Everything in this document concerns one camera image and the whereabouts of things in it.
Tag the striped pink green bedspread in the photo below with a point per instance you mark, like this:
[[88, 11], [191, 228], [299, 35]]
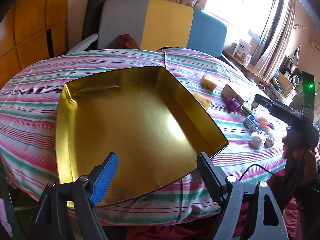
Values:
[[29, 103]]

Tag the striped side curtain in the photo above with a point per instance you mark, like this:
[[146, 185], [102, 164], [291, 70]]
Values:
[[270, 52]]

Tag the gold metal tin tray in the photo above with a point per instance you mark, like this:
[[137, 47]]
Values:
[[144, 115]]

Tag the beige cardboard box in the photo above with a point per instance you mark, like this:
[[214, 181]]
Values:
[[230, 91]]

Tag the person's right hand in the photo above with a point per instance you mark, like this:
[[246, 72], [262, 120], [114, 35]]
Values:
[[309, 165]]

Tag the white plastic bag ball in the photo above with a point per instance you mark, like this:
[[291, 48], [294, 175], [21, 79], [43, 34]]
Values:
[[257, 140], [269, 142]]

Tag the wooden wardrobe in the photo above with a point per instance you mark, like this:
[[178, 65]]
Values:
[[31, 30]]

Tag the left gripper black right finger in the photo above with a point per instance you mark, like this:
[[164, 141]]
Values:
[[213, 178]]

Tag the black rolled mat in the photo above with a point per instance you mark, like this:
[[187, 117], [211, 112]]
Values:
[[92, 18]]

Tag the grey yellow blue sofa chair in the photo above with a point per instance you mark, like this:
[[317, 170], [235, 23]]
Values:
[[155, 24]]

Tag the dark red cushion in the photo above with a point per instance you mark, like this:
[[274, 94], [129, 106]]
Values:
[[125, 41]]

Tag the blue Tempo tissue pack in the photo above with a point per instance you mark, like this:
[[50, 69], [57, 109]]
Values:
[[252, 124]]

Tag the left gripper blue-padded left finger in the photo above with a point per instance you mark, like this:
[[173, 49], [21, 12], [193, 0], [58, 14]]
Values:
[[101, 178]]

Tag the white appliance box on desk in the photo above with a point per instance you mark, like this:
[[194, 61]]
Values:
[[242, 49]]

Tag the purple packet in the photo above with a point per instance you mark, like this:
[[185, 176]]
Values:
[[232, 104], [270, 125]]

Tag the wooden desk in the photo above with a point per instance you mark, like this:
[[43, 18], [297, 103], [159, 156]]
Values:
[[248, 70]]

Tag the yellow sponge block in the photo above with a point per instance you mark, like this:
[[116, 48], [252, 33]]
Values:
[[203, 101], [209, 82]]

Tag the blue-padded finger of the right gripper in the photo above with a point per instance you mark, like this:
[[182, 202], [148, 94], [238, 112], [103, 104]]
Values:
[[261, 100]]

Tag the peach silicone cup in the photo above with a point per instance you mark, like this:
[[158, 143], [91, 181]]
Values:
[[263, 122]]

